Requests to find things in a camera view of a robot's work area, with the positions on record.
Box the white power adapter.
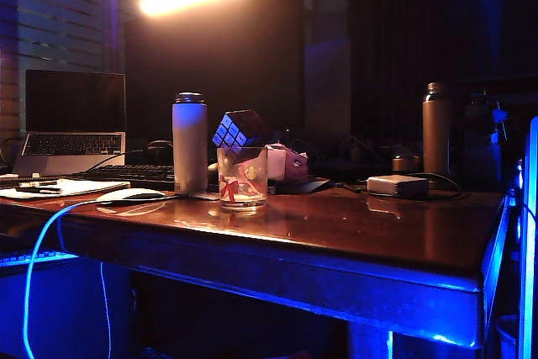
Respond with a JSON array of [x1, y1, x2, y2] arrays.
[[366, 174, 430, 200]]

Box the white thermos bottle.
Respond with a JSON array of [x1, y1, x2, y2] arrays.
[[171, 91, 209, 197]]

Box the thin white cable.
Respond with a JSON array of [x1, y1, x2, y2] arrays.
[[98, 261, 113, 359]]

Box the round bin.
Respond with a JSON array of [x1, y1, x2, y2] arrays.
[[493, 314, 521, 359]]

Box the dark bottle with strap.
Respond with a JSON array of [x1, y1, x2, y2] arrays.
[[460, 92, 508, 187]]

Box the clear glass cup red print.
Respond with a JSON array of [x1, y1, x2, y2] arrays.
[[216, 145, 269, 210]]

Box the black pen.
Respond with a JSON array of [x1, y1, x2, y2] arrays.
[[13, 184, 62, 195]]

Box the black keyboard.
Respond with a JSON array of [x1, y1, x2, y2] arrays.
[[65, 164, 176, 191]]

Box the thick white cable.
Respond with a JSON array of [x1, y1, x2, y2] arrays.
[[22, 200, 105, 359]]

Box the white computer mouse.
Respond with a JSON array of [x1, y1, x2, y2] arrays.
[[96, 187, 167, 206]]

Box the vertical metal post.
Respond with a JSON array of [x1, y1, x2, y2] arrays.
[[516, 116, 538, 359]]

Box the black fabric pouch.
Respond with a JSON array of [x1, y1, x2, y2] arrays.
[[267, 177, 331, 196]]

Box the window blinds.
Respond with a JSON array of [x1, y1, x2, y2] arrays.
[[0, 0, 119, 141]]

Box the pink and white plush toy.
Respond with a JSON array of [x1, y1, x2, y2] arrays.
[[266, 143, 310, 182]]

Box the brown metal bottle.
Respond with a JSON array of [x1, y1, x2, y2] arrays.
[[421, 81, 452, 176]]

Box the Rubik's cube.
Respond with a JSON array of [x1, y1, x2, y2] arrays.
[[211, 108, 275, 166]]

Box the small metal can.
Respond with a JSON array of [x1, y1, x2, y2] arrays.
[[391, 155, 421, 173]]

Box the white notepad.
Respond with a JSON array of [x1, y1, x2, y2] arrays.
[[0, 177, 132, 202]]

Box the silver laptop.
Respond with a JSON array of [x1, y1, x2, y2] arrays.
[[12, 69, 127, 177]]

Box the black adapter cable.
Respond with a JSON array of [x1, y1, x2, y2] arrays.
[[414, 172, 466, 202]]

